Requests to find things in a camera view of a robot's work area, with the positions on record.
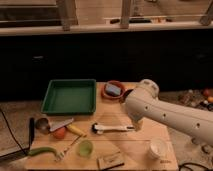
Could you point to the white dish brush black head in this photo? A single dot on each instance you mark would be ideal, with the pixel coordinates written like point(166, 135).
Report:
point(100, 129)

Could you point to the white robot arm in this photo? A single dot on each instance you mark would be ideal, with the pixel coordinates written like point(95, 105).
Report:
point(143, 102)

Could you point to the green plastic tray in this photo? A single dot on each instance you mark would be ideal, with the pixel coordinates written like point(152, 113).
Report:
point(70, 97)

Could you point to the blue sponge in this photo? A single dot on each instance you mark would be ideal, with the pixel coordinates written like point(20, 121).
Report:
point(113, 90)

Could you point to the orange bowl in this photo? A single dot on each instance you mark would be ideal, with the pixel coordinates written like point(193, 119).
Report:
point(116, 83)

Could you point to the dark brown bowl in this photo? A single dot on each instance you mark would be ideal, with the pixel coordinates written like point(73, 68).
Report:
point(126, 93)

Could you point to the small fork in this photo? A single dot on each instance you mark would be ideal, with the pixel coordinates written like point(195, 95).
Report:
point(70, 145)

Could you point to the green small cup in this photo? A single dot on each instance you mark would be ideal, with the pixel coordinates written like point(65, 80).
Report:
point(85, 148)

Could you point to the orange fruit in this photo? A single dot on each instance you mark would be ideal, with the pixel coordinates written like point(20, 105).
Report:
point(59, 133)

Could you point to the wooden block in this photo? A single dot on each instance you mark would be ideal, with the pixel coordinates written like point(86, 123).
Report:
point(110, 161)

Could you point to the white cup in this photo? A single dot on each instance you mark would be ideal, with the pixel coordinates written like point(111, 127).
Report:
point(157, 149)

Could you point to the spice bottles group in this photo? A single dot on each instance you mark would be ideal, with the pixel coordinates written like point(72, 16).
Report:
point(195, 99)

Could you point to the knife with yellow handle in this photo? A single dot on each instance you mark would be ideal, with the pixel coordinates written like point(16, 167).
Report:
point(69, 125)

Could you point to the metal measuring cup black handle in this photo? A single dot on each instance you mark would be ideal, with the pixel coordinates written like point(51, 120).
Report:
point(42, 125)

